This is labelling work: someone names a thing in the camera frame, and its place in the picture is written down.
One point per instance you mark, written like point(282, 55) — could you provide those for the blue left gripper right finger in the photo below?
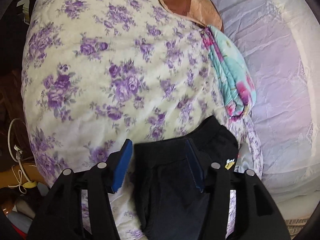
point(193, 157)

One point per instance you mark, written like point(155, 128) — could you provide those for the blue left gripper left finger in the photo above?
point(119, 164)

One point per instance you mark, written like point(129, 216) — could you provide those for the black pants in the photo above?
point(168, 203)

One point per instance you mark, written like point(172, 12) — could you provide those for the teal pink floral folded quilt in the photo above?
point(235, 82)

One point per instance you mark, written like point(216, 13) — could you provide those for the purple floral bedspread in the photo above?
point(98, 72)

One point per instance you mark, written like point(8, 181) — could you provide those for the brown satin pillow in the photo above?
point(201, 12)

